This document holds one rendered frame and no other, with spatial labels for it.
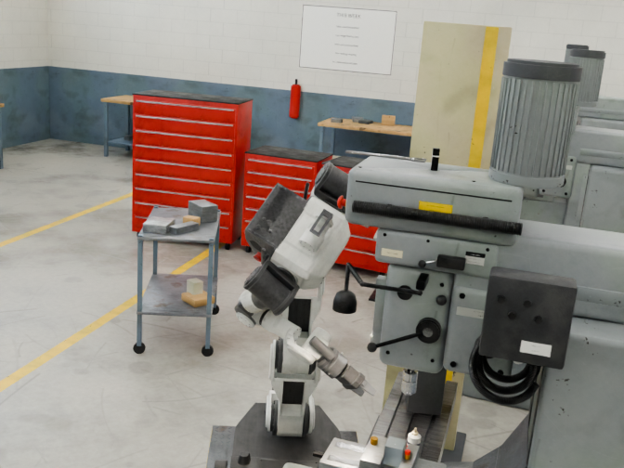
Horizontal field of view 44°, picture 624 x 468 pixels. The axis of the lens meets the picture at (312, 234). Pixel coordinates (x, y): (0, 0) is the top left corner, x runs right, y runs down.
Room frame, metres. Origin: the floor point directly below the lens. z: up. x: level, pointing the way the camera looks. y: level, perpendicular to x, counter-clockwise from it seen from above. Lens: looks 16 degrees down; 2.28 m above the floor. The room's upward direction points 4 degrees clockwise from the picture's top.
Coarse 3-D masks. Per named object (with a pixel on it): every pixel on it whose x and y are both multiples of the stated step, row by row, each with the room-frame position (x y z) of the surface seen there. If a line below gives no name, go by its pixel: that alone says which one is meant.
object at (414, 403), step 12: (420, 372) 2.43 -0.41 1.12; (444, 372) 2.42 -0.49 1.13; (420, 384) 2.43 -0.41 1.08; (432, 384) 2.43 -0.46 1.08; (444, 384) 2.43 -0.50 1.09; (408, 396) 2.45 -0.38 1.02; (420, 396) 2.43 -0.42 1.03; (432, 396) 2.43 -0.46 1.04; (408, 408) 2.43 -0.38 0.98; (420, 408) 2.43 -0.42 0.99; (432, 408) 2.43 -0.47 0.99
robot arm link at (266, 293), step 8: (264, 272) 2.31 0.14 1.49; (264, 280) 2.29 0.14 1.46; (272, 280) 2.31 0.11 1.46; (256, 288) 2.29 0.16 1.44; (264, 288) 2.29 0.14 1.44; (272, 288) 2.29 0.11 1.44; (280, 288) 2.31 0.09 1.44; (256, 296) 2.30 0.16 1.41; (264, 296) 2.29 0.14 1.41; (272, 296) 2.29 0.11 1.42; (280, 296) 2.29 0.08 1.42; (256, 304) 2.36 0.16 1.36; (264, 304) 2.31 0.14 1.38; (272, 304) 2.29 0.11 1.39; (280, 304) 2.29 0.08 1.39
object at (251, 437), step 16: (256, 416) 3.03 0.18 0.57; (320, 416) 3.07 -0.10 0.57; (240, 432) 2.89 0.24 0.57; (256, 432) 2.90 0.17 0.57; (320, 432) 2.94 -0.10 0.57; (336, 432) 2.95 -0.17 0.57; (240, 448) 2.76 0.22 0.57; (256, 448) 2.77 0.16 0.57; (272, 448) 2.78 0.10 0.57; (288, 448) 2.79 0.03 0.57; (304, 448) 2.80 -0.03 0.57; (320, 448) 2.81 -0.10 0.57; (240, 464) 2.58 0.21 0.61; (256, 464) 2.59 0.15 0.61; (272, 464) 2.63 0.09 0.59; (304, 464) 2.65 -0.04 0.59
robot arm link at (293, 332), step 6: (294, 324) 2.51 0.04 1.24; (288, 330) 2.48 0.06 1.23; (294, 330) 2.47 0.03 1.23; (300, 330) 2.51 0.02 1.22; (288, 336) 2.46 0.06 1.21; (294, 336) 2.48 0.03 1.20; (288, 342) 2.44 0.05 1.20; (294, 342) 2.46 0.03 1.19; (288, 348) 2.44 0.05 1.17; (294, 348) 2.42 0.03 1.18; (300, 348) 2.42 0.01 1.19; (294, 354) 2.44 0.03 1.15; (300, 354) 2.41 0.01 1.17; (306, 354) 2.40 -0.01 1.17; (306, 360) 2.41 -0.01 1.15; (312, 360) 2.40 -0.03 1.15
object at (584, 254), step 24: (528, 240) 1.96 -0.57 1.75; (552, 240) 1.95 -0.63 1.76; (576, 240) 1.96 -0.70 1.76; (600, 240) 1.98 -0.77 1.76; (504, 264) 1.97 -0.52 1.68; (528, 264) 1.95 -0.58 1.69; (552, 264) 1.93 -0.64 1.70; (576, 264) 1.92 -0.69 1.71; (600, 264) 1.90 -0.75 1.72; (480, 288) 1.98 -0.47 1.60; (600, 288) 1.90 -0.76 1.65; (576, 312) 1.91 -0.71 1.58; (600, 312) 1.90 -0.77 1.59
